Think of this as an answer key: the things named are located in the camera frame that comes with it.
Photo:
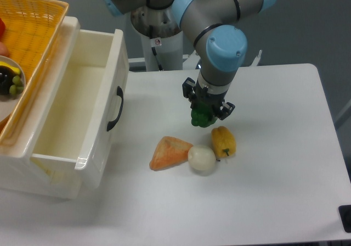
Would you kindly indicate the yellow toy banana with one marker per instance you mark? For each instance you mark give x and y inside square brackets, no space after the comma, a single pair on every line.
[16,70]

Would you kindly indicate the yellow woven basket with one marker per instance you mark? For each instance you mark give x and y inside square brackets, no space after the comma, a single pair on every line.
[31,29]

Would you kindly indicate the black drawer handle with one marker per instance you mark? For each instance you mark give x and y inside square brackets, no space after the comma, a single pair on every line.
[117,109]

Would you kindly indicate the white drawer cabinet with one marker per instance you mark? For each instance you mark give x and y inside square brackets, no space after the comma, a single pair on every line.
[21,169]

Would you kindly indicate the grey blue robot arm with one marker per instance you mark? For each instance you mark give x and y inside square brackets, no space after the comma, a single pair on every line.
[209,26]

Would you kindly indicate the red toy fruit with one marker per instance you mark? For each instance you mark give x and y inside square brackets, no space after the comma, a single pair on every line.
[2,28]

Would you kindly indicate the black toy grapes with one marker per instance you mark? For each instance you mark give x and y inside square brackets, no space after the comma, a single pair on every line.
[6,79]

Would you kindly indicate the white toy onion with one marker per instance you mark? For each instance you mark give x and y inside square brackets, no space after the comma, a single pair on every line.
[201,157]

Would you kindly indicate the white upper drawer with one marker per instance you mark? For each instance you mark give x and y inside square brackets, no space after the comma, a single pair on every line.
[74,133]

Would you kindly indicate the black corner device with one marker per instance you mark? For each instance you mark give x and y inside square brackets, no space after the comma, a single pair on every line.
[345,214]

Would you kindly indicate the orange triangular toy sandwich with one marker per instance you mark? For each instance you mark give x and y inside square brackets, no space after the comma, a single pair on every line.
[169,152]

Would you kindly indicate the green toy pepper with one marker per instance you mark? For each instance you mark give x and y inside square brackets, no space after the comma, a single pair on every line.
[202,115]

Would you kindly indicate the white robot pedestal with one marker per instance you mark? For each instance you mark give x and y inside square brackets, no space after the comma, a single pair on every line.
[161,38]

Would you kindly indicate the green toy olives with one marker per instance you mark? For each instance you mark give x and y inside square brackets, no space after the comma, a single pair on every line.
[17,87]

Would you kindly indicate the white plate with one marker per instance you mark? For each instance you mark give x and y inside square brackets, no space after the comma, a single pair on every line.
[9,102]

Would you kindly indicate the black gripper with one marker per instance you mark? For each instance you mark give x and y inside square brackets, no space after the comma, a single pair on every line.
[196,92]

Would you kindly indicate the yellow toy pepper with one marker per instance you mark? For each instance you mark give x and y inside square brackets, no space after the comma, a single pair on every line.
[223,141]

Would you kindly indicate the peach toy fruit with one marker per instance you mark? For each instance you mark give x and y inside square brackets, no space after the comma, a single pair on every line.
[4,50]

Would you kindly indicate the white metal bracket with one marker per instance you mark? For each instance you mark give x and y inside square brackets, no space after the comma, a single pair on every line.
[257,59]

